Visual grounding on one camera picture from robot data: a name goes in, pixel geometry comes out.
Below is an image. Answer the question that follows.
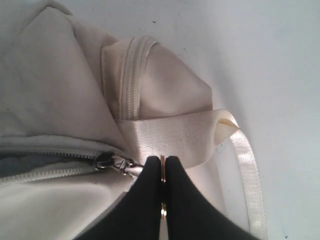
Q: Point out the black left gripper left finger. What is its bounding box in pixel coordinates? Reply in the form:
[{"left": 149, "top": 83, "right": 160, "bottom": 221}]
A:
[{"left": 77, "top": 156, "right": 161, "bottom": 240}]

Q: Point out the cream duffel bag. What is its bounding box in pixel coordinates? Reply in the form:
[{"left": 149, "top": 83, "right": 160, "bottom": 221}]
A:
[{"left": 0, "top": 0, "right": 268, "bottom": 240}]

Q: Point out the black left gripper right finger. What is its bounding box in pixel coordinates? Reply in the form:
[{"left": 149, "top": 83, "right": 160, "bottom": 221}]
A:
[{"left": 164, "top": 155, "right": 227, "bottom": 240}]

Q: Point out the metal zipper pull ring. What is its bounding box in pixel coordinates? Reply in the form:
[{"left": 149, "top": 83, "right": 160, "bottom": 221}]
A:
[{"left": 94, "top": 151, "right": 169, "bottom": 221}]

